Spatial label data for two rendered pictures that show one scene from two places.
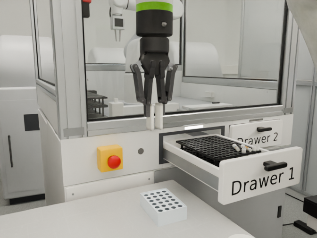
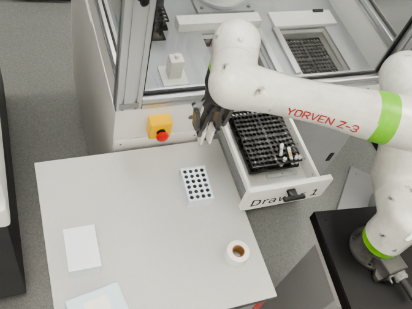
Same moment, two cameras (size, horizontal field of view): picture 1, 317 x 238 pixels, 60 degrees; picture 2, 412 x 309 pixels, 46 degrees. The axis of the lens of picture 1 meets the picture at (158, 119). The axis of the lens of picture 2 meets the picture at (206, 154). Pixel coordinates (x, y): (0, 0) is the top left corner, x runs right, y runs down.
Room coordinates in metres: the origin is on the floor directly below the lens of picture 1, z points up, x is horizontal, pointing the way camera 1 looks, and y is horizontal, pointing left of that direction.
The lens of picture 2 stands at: (-0.15, 0.08, 2.10)
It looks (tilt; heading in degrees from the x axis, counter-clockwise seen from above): 53 degrees down; 354
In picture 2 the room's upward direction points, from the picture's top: 19 degrees clockwise
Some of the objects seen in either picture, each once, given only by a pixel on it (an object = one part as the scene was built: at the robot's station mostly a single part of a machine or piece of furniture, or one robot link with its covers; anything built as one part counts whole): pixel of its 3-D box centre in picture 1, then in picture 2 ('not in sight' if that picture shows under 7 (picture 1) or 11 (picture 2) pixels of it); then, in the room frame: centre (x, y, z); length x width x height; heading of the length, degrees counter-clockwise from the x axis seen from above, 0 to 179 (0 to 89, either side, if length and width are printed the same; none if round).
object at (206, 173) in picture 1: (213, 155); (261, 140); (0.89, -0.19, 0.86); 0.40 x 0.26 x 0.06; 27
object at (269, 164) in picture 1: (271, 165); (292, 194); (0.68, -0.29, 0.91); 0.07 x 0.04 x 0.01; 117
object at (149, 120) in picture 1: (150, 116); (201, 134); (0.71, 0.02, 1.02); 0.03 x 0.01 x 0.07; 30
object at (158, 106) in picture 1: (158, 115); (209, 133); (0.73, 0.00, 1.02); 0.03 x 0.01 x 0.07; 30
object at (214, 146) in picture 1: (215, 154); (263, 141); (0.88, -0.19, 0.87); 0.22 x 0.18 x 0.06; 27
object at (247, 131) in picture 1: (256, 135); not in sight; (1.13, -0.42, 0.87); 0.29 x 0.02 x 0.11; 117
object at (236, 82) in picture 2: not in sight; (290, 96); (0.60, -0.13, 1.37); 0.36 x 0.11 x 0.11; 95
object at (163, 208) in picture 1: (162, 205); (195, 186); (0.70, -0.01, 0.78); 0.12 x 0.08 x 0.04; 25
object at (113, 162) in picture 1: (113, 161); (162, 135); (0.79, 0.14, 0.88); 0.04 x 0.03 x 0.04; 117
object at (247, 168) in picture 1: (262, 173); (286, 192); (0.70, -0.28, 0.87); 0.29 x 0.02 x 0.11; 117
